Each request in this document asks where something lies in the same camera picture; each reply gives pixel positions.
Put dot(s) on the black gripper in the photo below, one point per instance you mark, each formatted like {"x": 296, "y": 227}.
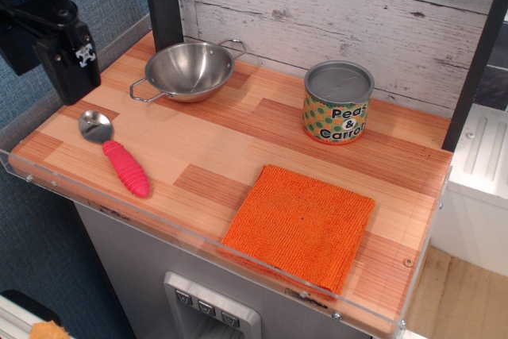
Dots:
{"x": 63, "y": 45}

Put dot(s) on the orange cloth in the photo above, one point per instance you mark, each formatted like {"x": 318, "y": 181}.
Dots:
{"x": 299, "y": 229}

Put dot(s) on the peas and carrots can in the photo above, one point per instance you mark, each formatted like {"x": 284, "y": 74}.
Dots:
{"x": 337, "y": 98}

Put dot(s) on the clear acrylic edge guard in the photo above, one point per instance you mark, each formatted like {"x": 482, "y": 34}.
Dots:
{"x": 196, "y": 193}

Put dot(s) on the grey toy cabinet front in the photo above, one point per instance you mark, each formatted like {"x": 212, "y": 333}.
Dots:
{"x": 136, "y": 263}

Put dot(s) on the orange sponge object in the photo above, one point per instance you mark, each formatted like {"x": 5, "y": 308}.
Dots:
{"x": 48, "y": 330}

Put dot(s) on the silver dispenser panel with buttons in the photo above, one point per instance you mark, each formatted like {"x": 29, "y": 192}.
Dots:
{"x": 206, "y": 309}

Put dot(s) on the white toy sink unit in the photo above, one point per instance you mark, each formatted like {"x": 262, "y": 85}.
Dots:
{"x": 471, "y": 222}

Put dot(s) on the spoon with pink handle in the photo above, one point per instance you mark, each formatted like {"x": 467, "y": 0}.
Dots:
{"x": 97, "y": 128}

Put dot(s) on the steel bowl with handles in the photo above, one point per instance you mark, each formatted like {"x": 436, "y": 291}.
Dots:
{"x": 190, "y": 71}

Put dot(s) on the dark vertical post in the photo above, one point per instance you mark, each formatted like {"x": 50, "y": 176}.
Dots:
{"x": 166, "y": 23}

